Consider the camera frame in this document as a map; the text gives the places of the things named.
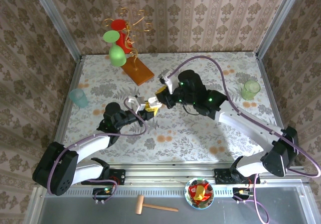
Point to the aluminium frame post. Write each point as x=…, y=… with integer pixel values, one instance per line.
x=279, y=20
x=57, y=20

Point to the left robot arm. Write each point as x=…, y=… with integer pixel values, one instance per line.
x=57, y=166

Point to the aluminium table side rail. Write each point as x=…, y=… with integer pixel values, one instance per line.
x=76, y=73
x=263, y=70

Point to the red yellow snack packet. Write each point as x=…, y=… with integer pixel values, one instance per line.
x=199, y=191

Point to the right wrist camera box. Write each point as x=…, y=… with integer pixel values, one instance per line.
x=169, y=82

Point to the aluminium mounting rail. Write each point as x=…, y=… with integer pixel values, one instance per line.
x=163, y=173

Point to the wooden mallet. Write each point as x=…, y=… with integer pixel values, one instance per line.
x=139, y=205

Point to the red plastic wine glass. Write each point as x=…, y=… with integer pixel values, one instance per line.
x=118, y=24

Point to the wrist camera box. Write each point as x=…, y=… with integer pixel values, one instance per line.
x=169, y=82
x=136, y=104

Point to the green plastic cup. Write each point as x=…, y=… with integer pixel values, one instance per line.
x=250, y=89

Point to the teal plastic cup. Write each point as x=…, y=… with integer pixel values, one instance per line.
x=78, y=98

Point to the green plastic wine glass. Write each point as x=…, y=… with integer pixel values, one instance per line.
x=117, y=55

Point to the slotted metal strip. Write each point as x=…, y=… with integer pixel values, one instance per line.
x=150, y=192

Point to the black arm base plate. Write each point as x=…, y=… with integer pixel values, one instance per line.
x=120, y=177
x=219, y=177

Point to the patterned bowl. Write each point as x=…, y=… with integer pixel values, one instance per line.
x=199, y=205

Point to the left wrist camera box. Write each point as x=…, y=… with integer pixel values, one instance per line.
x=136, y=104

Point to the small black circuit board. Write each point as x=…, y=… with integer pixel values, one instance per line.
x=237, y=191
x=100, y=191

